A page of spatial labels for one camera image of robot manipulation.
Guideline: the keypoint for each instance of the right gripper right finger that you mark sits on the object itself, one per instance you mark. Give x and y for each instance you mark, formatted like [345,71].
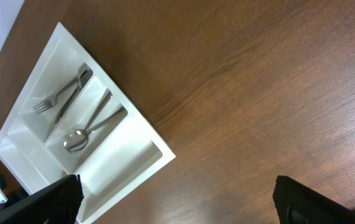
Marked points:
[297,203]

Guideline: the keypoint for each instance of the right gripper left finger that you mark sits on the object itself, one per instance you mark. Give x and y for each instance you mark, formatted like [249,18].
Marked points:
[58,203]

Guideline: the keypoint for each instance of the white plastic cutlery tray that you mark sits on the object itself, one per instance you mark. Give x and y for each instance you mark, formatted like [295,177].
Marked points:
[71,118]

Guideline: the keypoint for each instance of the metal fork crosswise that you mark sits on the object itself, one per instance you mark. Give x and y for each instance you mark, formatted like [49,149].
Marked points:
[51,100]

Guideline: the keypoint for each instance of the metal fork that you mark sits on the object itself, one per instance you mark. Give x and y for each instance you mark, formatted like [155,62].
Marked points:
[82,81]

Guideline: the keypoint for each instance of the large metal tablespoon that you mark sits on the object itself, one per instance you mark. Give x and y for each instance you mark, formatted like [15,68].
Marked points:
[103,102]

